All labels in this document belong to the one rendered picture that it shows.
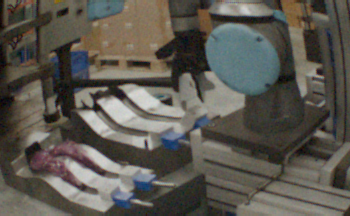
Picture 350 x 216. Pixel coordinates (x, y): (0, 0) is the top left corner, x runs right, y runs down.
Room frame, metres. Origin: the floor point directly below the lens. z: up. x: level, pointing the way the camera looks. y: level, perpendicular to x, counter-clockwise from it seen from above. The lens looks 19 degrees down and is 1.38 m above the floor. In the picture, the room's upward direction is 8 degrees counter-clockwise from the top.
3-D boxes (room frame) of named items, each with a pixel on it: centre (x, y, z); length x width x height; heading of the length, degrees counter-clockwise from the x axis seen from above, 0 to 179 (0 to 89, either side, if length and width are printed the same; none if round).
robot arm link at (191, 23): (1.27, -0.06, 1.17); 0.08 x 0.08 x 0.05
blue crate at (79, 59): (5.21, 1.21, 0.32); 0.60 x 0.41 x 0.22; 47
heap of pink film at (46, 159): (1.11, 0.34, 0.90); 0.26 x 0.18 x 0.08; 61
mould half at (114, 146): (1.41, 0.15, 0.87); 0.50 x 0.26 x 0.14; 44
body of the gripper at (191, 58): (1.26, -0.06, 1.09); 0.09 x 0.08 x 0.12; 44
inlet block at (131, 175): (1.03, 0.08, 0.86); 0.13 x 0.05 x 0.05; 61
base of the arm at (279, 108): (0.85, -0.19, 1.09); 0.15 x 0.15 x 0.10
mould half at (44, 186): (1.10, 0.35, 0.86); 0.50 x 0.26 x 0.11; 61
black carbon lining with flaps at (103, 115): (1.40, 0.15, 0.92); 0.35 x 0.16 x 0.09; 44
